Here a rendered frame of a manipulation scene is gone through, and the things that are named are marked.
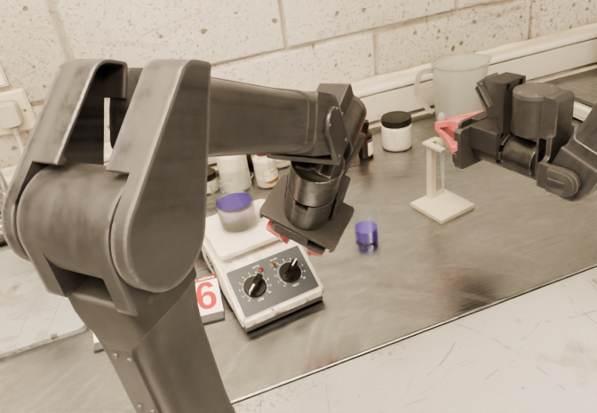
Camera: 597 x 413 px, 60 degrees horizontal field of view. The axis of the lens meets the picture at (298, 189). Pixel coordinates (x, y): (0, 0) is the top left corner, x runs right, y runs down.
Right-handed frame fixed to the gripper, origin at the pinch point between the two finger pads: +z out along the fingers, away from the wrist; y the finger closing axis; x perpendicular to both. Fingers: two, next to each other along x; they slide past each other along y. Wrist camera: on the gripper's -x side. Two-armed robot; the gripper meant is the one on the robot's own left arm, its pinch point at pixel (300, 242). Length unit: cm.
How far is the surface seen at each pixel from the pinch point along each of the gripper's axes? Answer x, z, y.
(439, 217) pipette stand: -22.9, 13.0, -17.1
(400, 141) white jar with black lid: -45, 25, -4
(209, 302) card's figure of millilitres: 9.7, 12.2, 9.2
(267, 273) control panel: 3.2, 7.3, 3.0
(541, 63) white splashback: -93, 28, -28
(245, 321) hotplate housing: 11.0, 7.5, 2.2
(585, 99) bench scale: -73, 18, -37
